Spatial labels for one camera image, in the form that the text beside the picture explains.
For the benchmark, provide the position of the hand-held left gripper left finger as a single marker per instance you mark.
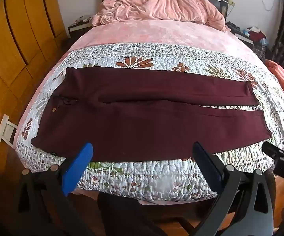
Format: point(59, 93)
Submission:
point(78, 166)

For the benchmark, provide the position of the maroon pants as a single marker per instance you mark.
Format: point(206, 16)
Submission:
point(142, 118)

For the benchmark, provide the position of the dark red cloth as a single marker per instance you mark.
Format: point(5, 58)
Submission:
point(256, 36)

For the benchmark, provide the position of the orange striped cushion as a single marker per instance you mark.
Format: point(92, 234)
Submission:
point(281, 78)

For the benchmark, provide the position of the pink crumpled comforter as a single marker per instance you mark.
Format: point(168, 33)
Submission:
point(156, 5)

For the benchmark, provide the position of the white floral quilt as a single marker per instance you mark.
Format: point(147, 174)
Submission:
point(156, 54)

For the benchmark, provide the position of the dark cluttered bedside table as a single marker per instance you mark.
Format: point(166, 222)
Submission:
point(240, 33)

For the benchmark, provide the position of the white wooden rack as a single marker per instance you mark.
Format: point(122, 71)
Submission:
point(6, 130)

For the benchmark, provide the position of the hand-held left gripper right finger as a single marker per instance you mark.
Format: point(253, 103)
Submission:
point(205, 167)

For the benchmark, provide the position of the yellow wooden wardrobe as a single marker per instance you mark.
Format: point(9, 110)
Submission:
point(16, 41)

